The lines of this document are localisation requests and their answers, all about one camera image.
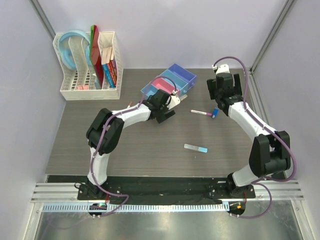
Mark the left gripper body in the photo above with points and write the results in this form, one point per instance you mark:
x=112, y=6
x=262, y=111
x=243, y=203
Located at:
x=164, y=109

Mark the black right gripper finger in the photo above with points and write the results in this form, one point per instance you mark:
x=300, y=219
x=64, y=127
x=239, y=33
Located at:
x=237, y=84
x=212, y=88

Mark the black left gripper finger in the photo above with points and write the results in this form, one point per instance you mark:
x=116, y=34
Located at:
x=169, y=114
x=162, y=117

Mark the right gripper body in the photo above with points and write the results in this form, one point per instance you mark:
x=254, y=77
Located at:
x=218, y=95

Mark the light blue drawer box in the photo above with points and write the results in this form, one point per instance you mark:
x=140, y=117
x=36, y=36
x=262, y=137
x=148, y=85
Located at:
x=148, y=90
x=176, y=81

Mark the pink drawer box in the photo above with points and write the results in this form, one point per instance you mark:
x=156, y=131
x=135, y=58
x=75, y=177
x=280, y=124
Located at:
x=162, y=84

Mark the pink capped white marker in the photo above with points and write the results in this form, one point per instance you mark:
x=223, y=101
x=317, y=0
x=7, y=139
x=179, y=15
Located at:
x=200, y=112

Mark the purple drawer box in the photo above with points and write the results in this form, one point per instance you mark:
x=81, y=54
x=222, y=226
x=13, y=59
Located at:
x=184, y=74

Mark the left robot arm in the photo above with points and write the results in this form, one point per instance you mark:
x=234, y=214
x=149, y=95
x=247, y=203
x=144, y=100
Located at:
x=104, y=133

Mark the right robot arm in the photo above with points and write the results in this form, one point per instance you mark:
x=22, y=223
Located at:
x=269, y=153

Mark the blue pencil sharpener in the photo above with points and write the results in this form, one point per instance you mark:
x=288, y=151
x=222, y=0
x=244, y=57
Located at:
x=214, y=113

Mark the blue capped glue stick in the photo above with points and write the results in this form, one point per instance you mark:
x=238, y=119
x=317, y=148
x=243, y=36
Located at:
x=195, y=148

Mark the stack of books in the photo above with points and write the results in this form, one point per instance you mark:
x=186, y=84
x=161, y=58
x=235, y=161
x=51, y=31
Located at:
x=108, y=68

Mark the red folder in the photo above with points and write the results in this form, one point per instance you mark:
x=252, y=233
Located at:
x=95, y=55

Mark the pink eraser in rack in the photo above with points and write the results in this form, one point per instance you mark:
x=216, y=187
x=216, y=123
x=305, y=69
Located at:
x=82, y=87

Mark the white file organizer rack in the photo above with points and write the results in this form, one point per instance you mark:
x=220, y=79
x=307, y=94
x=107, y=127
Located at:
x=84, y=74

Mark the light blue headphones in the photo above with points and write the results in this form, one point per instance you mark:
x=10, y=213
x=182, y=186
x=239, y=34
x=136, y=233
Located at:
x=66, y=53

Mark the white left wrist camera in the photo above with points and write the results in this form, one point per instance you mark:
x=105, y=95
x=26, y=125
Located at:
x=173, y=101

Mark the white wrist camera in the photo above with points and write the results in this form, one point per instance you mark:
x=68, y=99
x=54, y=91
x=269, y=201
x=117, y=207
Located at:
x=219, y=69
x=173, y=101

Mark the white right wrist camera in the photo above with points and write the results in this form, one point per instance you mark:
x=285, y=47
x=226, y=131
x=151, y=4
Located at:
x=219, y=69

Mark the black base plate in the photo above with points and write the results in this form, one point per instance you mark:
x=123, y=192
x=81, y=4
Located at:
x=167, y=190

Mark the aluminium rail frame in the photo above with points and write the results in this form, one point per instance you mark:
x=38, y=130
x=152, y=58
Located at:
x=65, y=197

